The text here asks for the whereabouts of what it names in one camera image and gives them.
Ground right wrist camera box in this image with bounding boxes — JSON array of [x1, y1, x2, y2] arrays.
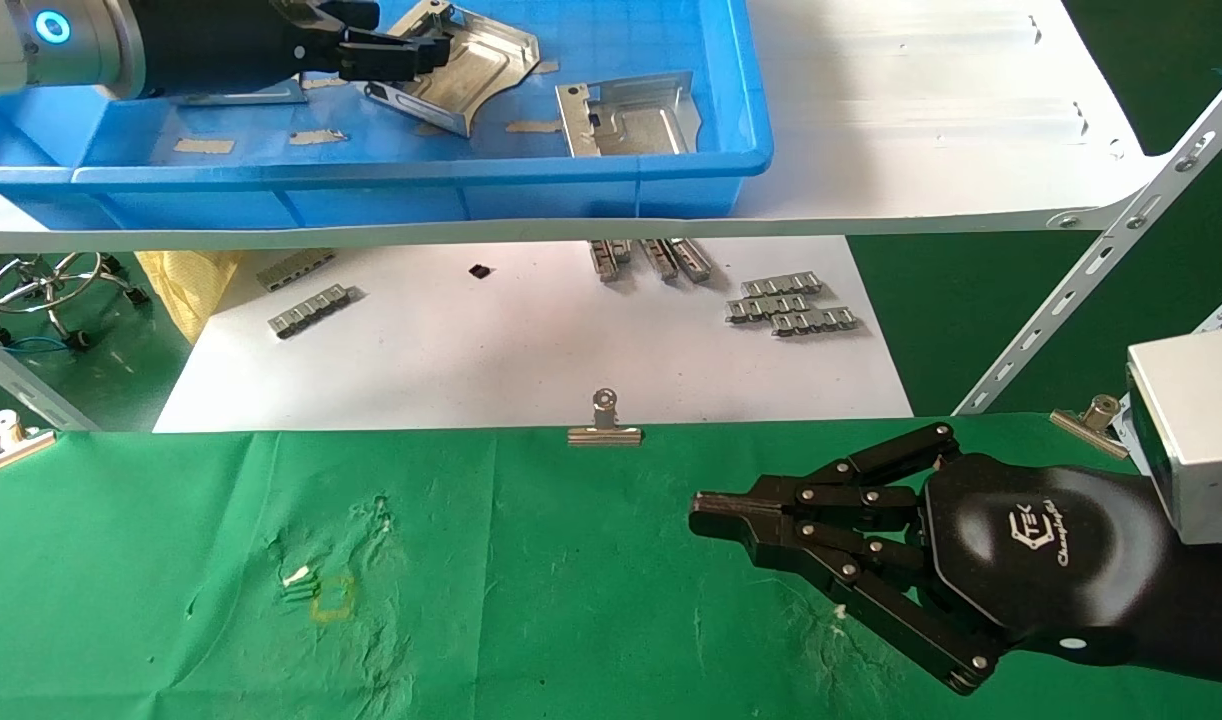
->
[[1126, 323, 1222, 548]]

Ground blue cable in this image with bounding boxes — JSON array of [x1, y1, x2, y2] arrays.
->
[[0, 338, 72, 393]]

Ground white shelf board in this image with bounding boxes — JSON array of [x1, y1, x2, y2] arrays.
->
[[0, 0, 1164, 254], [154, 237, 915, 434]]

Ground yellow cloth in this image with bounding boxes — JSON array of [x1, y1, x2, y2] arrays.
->
[[136, 250, 243, 344]]

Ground bent sheet metal bracket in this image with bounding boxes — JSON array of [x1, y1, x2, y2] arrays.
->
[[556, 72, 703, 159], [176, 82, 310, 107], [363, 0, 542, 140]]

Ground white upper shelf board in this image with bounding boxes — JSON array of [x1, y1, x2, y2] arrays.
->
[[0, 0, 1164, 254]]

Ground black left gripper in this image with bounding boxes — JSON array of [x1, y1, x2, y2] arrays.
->
[[126, 0, 453, 101]]

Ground grey slotted angle bar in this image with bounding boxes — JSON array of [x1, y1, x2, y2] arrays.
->
[[0, 325, 102, 434]]

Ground white lower shelf board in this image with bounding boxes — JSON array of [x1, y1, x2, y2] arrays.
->
[[154, 237, 915, 434]]

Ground green table cloth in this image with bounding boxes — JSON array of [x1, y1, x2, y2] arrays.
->
[[0, 412, 1222, 720]]

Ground blue plastic tray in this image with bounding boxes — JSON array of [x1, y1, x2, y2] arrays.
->
[[0, 0, 775, 230]]

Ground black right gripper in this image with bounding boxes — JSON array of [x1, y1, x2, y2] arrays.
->
[[689, 421, 1174, 697]]

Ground silver binder clip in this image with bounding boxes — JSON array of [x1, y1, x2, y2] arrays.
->
[[1049, 395, 1132, 460], [568, 389, 644, 447], [0, 410, 58, 481]]

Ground chrome chair base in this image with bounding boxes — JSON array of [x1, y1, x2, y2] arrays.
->
[[0, 252, 153, 351]]

